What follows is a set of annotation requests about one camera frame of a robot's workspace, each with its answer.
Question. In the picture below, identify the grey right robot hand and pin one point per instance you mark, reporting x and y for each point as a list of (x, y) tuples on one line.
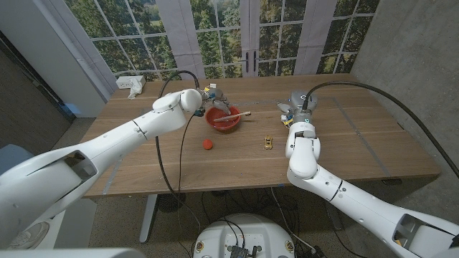
[(299, 105)]

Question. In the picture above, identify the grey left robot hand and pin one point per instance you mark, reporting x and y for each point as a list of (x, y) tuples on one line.
[(217, 98)]

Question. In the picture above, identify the wooden toothbrush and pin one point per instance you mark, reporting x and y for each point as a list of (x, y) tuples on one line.
[(233, 115)]

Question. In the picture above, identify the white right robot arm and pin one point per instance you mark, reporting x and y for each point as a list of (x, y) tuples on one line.
[(358, 193)]

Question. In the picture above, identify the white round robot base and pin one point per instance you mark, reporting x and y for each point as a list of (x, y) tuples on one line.
[(244, 233)]

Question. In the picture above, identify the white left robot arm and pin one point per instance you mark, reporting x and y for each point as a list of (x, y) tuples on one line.
[(100, 154)]

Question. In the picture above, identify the red bowl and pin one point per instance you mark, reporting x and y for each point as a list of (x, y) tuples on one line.
[(222, 123)]

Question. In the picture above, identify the red toy strawberry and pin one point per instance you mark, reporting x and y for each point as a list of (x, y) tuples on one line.
[(207, 144)]

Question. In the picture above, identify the yellow toy car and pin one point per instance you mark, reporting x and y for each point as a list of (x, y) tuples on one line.
[(268, 142)]

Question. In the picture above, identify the printed window backdrop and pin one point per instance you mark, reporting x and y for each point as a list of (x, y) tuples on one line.
[(215, 36)]

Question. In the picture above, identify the crumpled white tissue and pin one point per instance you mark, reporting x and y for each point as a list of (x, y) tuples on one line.
[(134, 89)]

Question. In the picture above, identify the white power strip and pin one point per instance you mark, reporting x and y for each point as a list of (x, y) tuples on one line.
[(123, 82)]

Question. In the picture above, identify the black round floor fan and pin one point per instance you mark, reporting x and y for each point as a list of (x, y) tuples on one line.
[(171, 202)]

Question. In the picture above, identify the white table leg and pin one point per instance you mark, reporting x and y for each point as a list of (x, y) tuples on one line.
[(147, 218)]

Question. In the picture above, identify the blue chair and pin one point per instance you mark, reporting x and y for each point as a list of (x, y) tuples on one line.
[(12, 157)]

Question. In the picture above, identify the white sneaker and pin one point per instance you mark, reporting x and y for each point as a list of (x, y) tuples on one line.
[(30, 236)]

